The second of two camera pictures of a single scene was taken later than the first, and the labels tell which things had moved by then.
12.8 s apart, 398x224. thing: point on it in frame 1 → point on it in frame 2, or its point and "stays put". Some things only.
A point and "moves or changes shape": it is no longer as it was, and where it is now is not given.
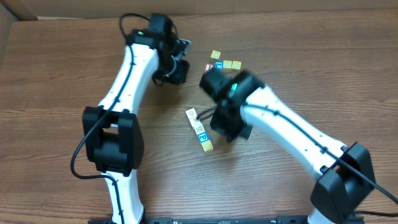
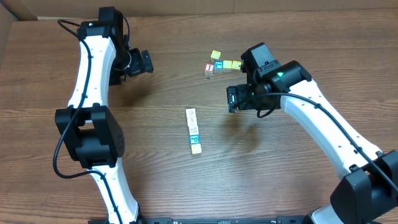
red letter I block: (208, 66) stays put
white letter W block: (199, 129) moves or changes shape
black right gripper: (226, 125) → (233, 98)
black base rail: (228, 219) stays put
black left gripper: (175, 73) → (146, 61)
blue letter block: (219, 65) stays put
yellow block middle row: (227, 64) stays put
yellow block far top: (216, 54) stays put
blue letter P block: (203, 137) → (194, 139)
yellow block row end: (236, 65) stays put
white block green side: (191, 113) stays put
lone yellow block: (207, 145) → (196, 149)
